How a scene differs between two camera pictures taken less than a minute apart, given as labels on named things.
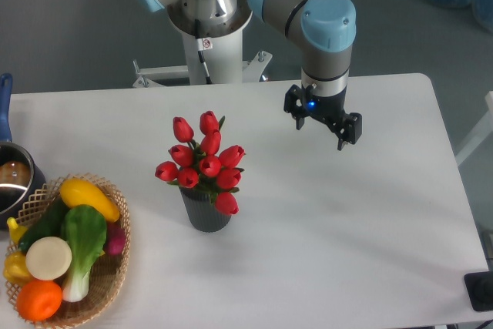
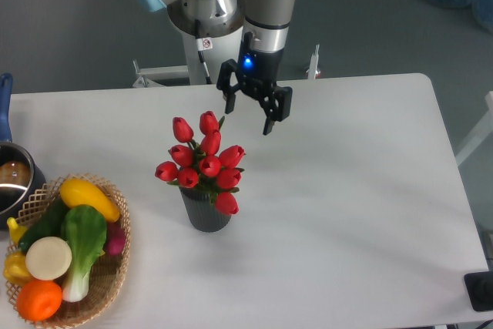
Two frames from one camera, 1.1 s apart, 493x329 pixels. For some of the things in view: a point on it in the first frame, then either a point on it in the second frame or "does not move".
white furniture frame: (487, 129) does not move
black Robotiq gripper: (328, 109) → (257, 72)
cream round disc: (48, 258) does not move
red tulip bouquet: (205, 166) does not move
